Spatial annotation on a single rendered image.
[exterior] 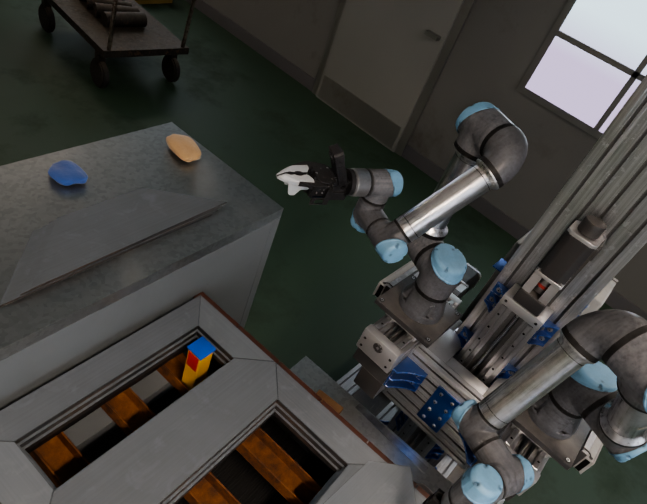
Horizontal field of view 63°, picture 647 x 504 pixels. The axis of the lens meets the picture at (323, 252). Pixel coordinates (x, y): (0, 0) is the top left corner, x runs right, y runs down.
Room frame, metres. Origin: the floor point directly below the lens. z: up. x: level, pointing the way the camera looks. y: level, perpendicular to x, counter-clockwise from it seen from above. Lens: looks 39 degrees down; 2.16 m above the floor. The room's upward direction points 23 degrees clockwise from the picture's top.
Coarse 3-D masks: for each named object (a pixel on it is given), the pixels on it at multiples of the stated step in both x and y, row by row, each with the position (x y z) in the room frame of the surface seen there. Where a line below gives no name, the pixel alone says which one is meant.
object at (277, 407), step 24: (192, 336) 1.01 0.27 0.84; (144, 360) 0.85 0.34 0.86; (216, 360) 0.98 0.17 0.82; (120, 384) 0.78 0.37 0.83; (72, 408) 0.65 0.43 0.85; (48, 432) 0.58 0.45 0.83; (240, 432) 0.77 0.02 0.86; (312, 432) 0.85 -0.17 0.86; (216, 456) 0.68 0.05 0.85; (336, 456) 0.81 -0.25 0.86; (48, 480) 0.48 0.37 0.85; (192, 480) 0.61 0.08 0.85; (336, 480) 0.74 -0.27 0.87
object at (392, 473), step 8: (376, 464) 0.83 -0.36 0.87; (384, 464) 0.84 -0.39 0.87; (392, 464) 0.85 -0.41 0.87; (384, 472) 0.82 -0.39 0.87; (392, 472) 0.83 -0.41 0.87; (400, 472) 0.84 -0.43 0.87; (392, 480) 0.80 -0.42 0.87; (400, 480) 0.81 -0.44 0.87; (408, 480) 0.82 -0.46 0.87; (400, 488) 0.79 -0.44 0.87; (408, 488) 0.80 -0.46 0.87; (408, 496) 0.78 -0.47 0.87
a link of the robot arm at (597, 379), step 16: (592, 368) 1.10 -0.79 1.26; (608, 368) 1.12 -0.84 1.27; (560, 384) 1.08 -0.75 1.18; (576, 384) 1.06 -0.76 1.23; (592, 384) 1.04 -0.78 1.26; (608, 384) 1.05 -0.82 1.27; (560, 400) 1.05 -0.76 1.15; (576, 400) 1.03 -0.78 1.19; (592, 400) 1.02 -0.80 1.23; (608, 400) 1.02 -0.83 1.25
